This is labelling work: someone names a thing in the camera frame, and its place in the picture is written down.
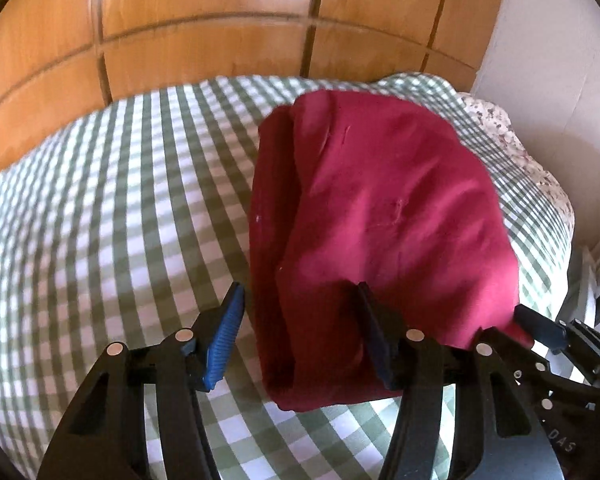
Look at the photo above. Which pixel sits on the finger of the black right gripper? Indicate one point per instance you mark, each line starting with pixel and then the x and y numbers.
pixel 576 341
pixel 505 346

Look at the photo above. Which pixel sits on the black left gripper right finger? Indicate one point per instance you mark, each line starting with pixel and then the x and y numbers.
pixel 497 433

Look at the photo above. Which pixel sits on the green white checkered bed sheet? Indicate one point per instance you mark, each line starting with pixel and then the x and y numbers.
pixel 124 224

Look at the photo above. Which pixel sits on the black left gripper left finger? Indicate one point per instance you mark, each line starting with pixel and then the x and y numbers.
pixel 102 433

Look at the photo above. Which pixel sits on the floral quilt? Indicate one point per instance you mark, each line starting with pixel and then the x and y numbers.
pixel 496 123

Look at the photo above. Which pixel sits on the dark red cloth garment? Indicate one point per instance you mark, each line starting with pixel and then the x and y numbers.
pixel 355 187

